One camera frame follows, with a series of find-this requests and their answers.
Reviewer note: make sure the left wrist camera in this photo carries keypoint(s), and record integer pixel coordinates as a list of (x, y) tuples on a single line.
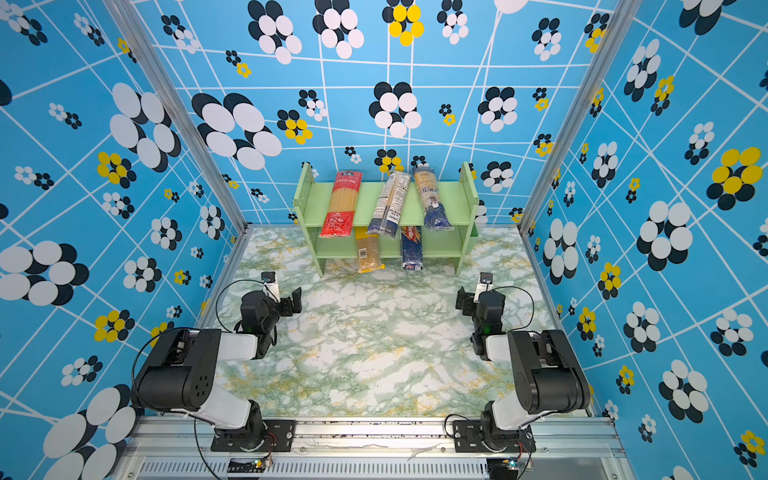
[(271, 285)]

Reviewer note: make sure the dark blue spaghetti box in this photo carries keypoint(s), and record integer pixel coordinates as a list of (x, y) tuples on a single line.
[(411, 248)]

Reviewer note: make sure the aluminium frame post right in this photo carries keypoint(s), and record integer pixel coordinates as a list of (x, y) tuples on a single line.
[(621, 21)]

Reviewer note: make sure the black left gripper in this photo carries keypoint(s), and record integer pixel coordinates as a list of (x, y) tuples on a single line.
[(285, 310)]

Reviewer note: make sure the aluminium frame post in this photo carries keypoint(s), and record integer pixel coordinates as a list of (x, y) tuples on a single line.
[(127, 21), (621, 21)]

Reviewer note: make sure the green wooden shelf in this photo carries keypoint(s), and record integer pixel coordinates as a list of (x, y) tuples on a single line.
[(460, 199)]

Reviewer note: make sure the aluminium frame post left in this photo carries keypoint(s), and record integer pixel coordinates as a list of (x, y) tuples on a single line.
[(127, 21)]

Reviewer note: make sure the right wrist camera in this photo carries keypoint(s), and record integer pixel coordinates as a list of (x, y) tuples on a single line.
[(484, 284)]

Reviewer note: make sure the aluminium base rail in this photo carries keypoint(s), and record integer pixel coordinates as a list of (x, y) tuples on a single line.
[(380, 448)]

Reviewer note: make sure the yellow label spaghetti bag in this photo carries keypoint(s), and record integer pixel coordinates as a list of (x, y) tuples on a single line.
[(368, 251)]

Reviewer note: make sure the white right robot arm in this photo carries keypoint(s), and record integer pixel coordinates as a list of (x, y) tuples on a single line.
[(547, 376)]

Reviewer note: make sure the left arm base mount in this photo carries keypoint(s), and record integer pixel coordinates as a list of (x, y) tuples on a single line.
[(257, 436)]

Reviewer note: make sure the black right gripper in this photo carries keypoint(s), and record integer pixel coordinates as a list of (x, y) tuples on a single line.
[(469, 298)]

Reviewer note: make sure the clear blue-end spaghetti bag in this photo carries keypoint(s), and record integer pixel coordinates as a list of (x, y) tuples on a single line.
[(435, 217)]

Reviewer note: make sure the blue label spaghetti bag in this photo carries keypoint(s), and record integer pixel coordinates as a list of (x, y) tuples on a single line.
[(388, 211)]

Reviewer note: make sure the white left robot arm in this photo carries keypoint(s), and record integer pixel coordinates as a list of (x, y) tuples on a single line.
[(178, 375)]

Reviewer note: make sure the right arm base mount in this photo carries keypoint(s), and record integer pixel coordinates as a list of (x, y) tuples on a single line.
[(483, 436)]

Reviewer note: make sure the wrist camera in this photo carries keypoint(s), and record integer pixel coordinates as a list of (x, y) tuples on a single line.
[(484, 284), (271, 285)]

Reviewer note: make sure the red spaghetti bag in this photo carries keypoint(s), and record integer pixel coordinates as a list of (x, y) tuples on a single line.
[(339, 220)]

